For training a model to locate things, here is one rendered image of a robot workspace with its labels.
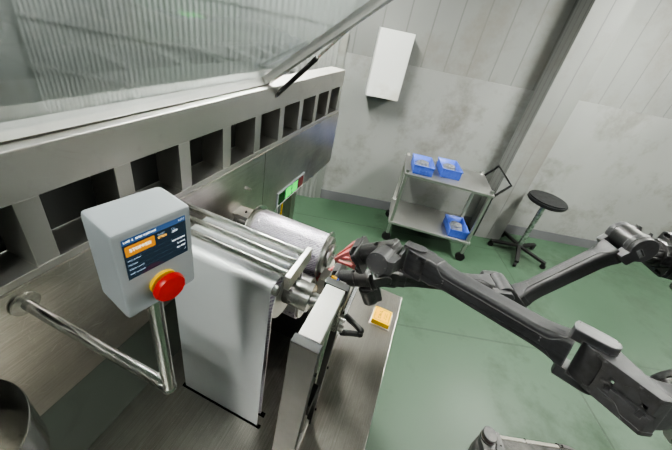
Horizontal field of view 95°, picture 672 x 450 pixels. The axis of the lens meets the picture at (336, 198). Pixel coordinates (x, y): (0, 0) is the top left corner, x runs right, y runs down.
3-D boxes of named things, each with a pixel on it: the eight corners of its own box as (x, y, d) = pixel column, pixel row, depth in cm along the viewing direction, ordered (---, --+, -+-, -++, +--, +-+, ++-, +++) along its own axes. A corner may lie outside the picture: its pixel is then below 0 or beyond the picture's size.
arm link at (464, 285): (596, 385, 58) (624, 340, 55) (591, 402, 54) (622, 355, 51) (408, 270, 86) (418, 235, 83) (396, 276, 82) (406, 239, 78)
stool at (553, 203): (522, 237, 373) (553, 186, 337) (553, 271, 325) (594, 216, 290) (477, 232, 364) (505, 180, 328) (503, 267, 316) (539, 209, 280)
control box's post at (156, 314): (169, 395, 42) (150, 294, 32) (160, 389, 42) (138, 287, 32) (178, 384, 43) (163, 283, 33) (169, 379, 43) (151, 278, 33)
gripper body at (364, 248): (369, 253, 94) (391, 250, 90) (357, 275, 86) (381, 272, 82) (360, 236, 92) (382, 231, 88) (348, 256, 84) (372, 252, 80)
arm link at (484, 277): (502, 269, 105) (517, 292, 95) (496, 282, 108) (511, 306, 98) (376, 255, 105) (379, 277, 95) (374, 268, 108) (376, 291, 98)
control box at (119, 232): (139, 330, 28) (119, 247, 23) (101, 292, 31) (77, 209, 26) (205, 287, 34) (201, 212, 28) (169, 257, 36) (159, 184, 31)
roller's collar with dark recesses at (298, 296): (303, 318, 68) (307, 298, 65) (279, 307, 70) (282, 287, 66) (315, 298, 74) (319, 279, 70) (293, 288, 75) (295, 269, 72)
